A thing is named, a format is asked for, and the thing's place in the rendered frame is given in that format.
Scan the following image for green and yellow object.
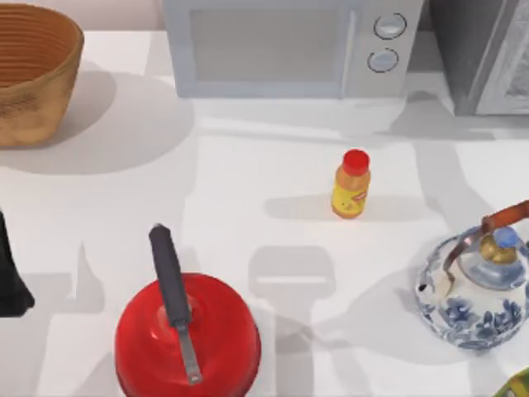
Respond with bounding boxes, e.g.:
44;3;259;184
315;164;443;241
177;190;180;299
492;365;529;397

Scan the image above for yellow bottle with red cap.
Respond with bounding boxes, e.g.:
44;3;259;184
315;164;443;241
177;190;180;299
330;149;372;221

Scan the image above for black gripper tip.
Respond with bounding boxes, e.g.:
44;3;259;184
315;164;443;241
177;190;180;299
0;211;36;318

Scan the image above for red kettle with black handle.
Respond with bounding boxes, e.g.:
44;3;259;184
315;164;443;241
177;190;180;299
114;223;262;397

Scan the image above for microwave door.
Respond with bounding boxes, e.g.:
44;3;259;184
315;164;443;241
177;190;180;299
163;0;357;100

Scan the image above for blue and white teapot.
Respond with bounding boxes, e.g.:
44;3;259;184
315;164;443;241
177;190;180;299
414;199;529;352

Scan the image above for pale microwave oven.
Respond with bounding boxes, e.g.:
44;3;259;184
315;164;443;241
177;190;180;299
160;0;426;102

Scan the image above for microwave knob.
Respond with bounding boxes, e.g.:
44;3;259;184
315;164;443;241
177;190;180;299
373;12;408;40
366;47;400;74

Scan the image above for brown woven basket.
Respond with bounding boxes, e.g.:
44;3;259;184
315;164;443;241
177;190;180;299
0;3;86;147

